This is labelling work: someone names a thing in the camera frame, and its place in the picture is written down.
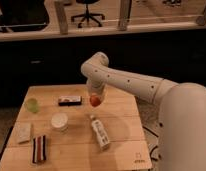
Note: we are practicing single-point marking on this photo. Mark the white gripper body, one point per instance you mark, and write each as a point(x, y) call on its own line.
point(96, 89)

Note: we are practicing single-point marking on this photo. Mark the red apple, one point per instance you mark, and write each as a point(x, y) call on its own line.
point(95, 100)

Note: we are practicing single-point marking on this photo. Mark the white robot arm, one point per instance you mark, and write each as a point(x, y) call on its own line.
point(182, 111)

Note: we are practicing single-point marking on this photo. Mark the green plastic cup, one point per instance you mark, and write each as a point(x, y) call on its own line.
point(32, 105)

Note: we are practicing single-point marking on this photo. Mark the black red rectangular box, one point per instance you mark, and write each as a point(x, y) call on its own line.
point(69, 100)

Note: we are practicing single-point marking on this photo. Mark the white plastic bottle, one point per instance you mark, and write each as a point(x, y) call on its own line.
point(100, 132)

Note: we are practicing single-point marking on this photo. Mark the black office chair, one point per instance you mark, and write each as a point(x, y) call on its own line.
point(87, 15)

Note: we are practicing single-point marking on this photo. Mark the white sponge block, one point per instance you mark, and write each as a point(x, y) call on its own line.
point(23, 132)

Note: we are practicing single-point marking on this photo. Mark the wooden post left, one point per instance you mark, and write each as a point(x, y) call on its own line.
point(61, 16)

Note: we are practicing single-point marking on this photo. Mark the wooden post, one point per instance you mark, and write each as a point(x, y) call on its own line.
point(124, 15)
point(61, 16)
point(201, 20)

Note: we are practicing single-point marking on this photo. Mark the wooden post middle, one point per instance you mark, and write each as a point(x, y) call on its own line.
point(124, 15)

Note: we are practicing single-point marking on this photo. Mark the wooden post right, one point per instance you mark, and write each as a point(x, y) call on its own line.
point(201, 20)

